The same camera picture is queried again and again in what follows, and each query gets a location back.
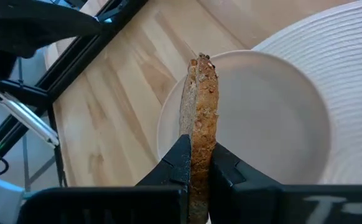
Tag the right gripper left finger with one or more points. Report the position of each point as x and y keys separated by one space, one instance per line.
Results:
x=174 y=168

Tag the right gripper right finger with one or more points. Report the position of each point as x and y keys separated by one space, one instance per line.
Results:
x=227 y=174

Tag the cream ceramic plate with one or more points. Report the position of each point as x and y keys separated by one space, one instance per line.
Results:
x=262 y=124

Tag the seeded brown toast slice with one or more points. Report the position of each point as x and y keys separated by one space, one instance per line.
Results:
x=202 y=109

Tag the white woven round placemat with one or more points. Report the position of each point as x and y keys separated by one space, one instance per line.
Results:
x=349 y=62

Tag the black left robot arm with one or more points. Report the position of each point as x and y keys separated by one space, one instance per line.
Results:
x=28 y=28

